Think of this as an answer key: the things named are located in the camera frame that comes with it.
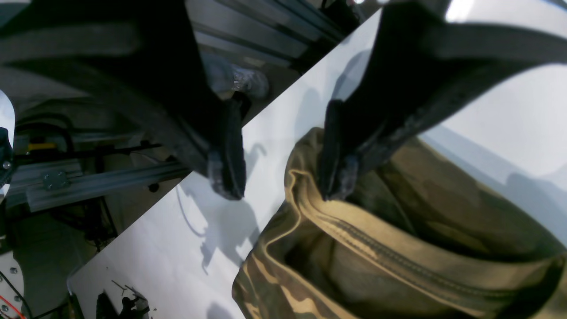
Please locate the camouflage T-shirt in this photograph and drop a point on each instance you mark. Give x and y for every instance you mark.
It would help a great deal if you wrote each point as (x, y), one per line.
(417, 239)

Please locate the aluminium frame rail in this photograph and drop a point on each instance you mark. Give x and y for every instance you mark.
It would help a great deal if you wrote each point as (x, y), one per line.
(43, 186)

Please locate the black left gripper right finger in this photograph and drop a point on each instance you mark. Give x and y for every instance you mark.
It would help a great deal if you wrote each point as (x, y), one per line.
(430, 59)

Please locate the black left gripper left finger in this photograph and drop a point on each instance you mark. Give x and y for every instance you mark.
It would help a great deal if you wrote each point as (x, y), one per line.
(138, 57)

